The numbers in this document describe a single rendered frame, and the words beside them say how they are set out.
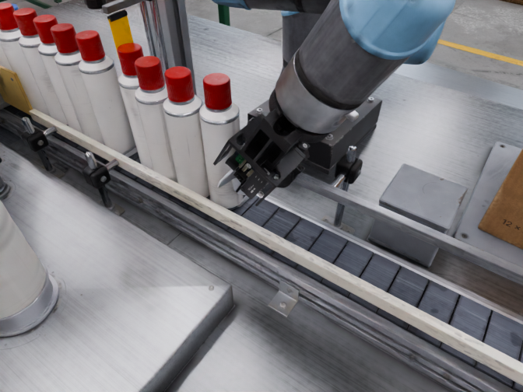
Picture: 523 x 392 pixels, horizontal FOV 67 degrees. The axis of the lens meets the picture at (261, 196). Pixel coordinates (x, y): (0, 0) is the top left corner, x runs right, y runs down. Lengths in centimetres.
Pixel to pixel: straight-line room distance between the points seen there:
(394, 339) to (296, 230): 19
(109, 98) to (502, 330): 62
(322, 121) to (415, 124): 57
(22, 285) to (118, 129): 31
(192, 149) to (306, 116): 23
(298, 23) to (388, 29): 42
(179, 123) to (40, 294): 26
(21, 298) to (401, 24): 46
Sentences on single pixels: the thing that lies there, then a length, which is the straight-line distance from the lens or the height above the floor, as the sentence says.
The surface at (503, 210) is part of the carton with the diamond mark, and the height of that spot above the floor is 90.
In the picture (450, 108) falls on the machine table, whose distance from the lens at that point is 101.
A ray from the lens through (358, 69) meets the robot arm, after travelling 33.
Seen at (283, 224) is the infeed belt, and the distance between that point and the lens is 59.
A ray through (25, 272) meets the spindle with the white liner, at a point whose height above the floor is 96.
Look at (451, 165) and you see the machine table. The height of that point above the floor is 83.
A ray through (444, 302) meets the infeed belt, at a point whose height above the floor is 88.
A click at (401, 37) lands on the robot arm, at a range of 31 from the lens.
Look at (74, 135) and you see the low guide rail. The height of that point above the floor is 91.
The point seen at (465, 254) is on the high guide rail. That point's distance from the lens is 51.
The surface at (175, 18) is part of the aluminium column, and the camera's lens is 73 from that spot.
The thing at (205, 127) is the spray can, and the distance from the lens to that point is 52.
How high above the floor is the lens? 132
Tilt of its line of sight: 44 degrees down
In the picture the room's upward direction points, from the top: straight up
